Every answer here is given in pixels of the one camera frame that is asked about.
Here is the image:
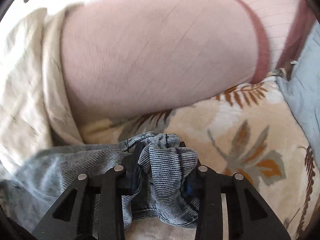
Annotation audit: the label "white patterned pillow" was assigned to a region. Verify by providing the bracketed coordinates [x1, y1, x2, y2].
[1, 7, 82, 179]

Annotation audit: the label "grey denim pants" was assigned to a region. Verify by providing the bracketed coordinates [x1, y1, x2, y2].
[1, 132, 199, 231]

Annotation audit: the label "light blue grey cushion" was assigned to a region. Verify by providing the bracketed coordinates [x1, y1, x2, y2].
[276, 22, 320, 166]

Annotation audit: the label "pink cylindrical bolster pillow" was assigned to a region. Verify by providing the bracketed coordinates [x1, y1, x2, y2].
[60, 0, 270, 126]

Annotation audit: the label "pink padded headboard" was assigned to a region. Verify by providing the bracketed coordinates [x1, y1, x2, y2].
[242, 0, 316, 73]

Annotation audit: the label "leaf print bed blanket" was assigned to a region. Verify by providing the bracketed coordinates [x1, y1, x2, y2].
[79, 77, 319, 239]

